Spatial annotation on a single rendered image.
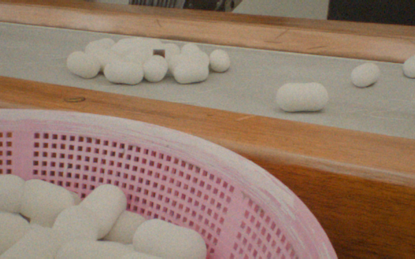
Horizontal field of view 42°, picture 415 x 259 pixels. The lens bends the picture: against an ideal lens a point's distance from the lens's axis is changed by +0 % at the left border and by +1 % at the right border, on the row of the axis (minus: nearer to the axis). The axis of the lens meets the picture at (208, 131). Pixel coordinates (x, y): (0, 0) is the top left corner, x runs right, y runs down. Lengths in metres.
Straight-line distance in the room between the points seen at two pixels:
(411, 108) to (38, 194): 0.28
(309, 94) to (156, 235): 0.19
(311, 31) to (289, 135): 0.36
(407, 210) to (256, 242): 0.07
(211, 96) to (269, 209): 0.23
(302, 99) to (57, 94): 0.16
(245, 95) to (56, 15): 0.40
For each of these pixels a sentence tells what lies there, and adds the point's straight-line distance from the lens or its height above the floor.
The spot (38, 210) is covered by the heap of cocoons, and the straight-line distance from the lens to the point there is 0.26.
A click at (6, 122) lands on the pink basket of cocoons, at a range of 0.29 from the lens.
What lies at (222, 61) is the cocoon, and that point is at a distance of 0.49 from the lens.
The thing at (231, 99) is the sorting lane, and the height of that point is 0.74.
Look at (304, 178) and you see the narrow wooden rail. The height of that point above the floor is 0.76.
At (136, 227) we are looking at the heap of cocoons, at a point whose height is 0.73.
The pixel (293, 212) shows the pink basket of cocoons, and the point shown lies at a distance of 0.19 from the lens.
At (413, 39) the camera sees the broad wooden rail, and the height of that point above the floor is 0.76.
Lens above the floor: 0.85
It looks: 19 degrees down
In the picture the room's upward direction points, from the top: 1 degrees clockwise
